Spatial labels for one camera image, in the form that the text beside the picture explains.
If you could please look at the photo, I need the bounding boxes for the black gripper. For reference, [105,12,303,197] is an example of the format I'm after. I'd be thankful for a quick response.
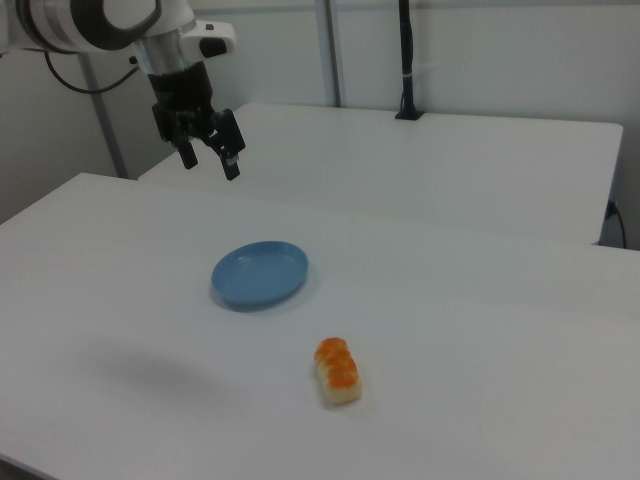
[147,60,248,183]

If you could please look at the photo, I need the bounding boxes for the orange glazed bread loaf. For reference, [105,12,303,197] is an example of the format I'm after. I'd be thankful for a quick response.
[313,337,363,409]

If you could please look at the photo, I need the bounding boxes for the blue round plastic plate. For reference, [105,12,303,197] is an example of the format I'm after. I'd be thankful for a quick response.
[210,240,310,313]

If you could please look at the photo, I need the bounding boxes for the white adjacent table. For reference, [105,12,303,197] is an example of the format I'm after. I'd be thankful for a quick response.
[137,102,625,246]

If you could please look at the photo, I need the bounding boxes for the grey partition post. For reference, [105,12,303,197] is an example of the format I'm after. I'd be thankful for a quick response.
[313,0,347,109]
[78,49,130,180]

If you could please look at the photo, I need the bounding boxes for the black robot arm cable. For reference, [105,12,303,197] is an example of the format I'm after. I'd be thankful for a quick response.
[43,49,139,94]

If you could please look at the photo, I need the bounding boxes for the black camera pole with base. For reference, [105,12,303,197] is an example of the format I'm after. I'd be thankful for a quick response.
[394,0,426,122]

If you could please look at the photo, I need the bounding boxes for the black wall plug cable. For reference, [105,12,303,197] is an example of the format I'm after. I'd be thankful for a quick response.
[604,198,629,249]

